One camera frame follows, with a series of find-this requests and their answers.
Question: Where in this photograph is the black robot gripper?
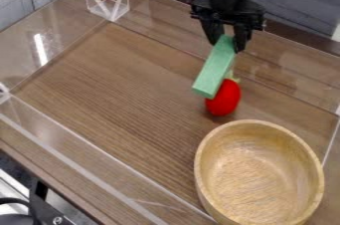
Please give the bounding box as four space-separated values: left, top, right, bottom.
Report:
188 0 266 53

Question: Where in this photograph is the green foam block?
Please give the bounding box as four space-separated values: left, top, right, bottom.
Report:
192 35 235 99

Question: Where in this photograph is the light wooden bowl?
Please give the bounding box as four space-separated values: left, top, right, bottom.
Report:
194 119 326 225

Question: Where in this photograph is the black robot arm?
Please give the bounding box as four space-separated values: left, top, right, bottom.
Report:
188 0 266 53

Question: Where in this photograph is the red plush strawberry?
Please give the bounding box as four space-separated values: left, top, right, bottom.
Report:
204 71 242 116

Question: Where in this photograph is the black table leg clamp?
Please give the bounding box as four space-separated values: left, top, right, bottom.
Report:
30 179 76 225

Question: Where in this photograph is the clear acrylic corner bracket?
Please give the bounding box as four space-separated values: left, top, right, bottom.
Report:
86 0 131 22

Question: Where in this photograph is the clear acrylic tray wall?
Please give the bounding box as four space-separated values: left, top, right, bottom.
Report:
0 0 340 225

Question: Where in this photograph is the black cable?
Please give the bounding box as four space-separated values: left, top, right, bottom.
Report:
0 197 35 218

